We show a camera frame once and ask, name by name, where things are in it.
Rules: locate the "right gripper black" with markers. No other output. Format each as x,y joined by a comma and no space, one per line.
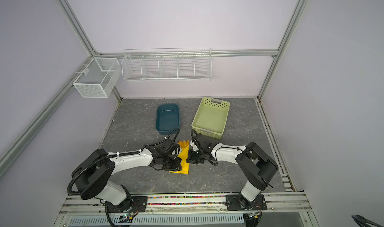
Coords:
191,159

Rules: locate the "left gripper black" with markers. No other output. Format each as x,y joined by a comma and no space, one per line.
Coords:
176,166

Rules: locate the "yellow paper napkin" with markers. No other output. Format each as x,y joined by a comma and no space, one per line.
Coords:
185,166

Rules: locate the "orange plastic fork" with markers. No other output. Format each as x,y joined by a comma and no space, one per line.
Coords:
186,143

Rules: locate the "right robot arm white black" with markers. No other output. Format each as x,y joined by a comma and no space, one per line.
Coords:
257,166

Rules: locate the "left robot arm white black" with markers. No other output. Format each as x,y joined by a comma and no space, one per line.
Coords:
91,179

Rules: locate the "light green perforated basket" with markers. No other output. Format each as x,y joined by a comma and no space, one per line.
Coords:
211,117

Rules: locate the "dark teal plastic tub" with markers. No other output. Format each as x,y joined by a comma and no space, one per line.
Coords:
167,119

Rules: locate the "white vent grille strip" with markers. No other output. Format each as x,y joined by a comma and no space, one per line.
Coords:
157,220

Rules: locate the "white mesh box basket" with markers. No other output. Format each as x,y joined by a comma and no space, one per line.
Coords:
98,78

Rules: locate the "white wire shelf rack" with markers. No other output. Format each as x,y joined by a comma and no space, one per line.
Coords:
167,64

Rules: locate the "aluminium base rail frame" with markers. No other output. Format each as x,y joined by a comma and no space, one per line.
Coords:
186,204

